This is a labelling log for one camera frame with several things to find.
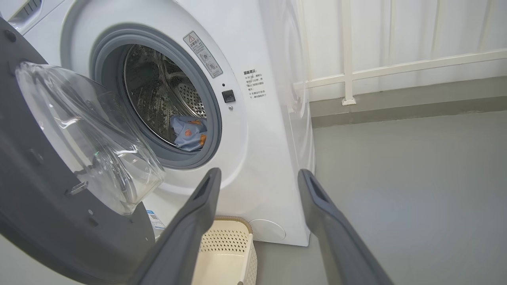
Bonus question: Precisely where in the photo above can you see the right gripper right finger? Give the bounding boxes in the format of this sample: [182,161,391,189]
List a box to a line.
[298,169,395,285]

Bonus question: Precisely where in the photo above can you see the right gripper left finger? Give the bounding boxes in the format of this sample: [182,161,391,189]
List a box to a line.
[127,167,222,285]

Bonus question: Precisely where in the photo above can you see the blue bear-print garment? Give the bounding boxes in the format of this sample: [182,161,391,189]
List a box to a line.
[170,115,208,152]

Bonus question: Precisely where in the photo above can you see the black glass washing machine door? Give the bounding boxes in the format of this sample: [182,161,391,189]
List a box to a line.
[0,18,166,285]

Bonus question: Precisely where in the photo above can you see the cream perforated laundry basket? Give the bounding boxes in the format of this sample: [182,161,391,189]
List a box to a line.
[191,216,258,285]

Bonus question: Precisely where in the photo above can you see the white front-load washing machine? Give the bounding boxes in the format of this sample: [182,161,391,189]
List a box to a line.
[0,0,316,247]

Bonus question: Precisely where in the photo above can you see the blue energy label sticker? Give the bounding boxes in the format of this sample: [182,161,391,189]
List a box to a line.
[146,210,166,231]

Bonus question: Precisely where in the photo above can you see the white metal railing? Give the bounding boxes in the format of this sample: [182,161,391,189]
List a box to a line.
[293,0,507,106]

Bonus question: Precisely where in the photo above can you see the grey warning sticker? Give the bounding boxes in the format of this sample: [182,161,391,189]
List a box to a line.
[183,31,223,78]

